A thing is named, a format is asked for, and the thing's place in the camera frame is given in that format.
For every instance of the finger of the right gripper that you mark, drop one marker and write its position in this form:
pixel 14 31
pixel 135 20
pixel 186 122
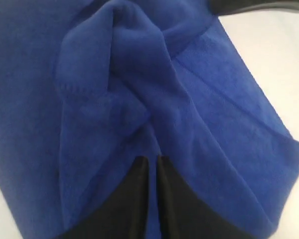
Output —
pixel 229 7

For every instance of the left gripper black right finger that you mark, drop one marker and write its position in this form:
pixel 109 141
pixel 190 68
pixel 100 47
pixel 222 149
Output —
pixel 182 215

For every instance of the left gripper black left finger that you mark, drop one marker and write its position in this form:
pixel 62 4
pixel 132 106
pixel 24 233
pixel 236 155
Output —
pixel 124 213

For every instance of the blue towel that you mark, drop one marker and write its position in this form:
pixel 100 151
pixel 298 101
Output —
pixel 86 86

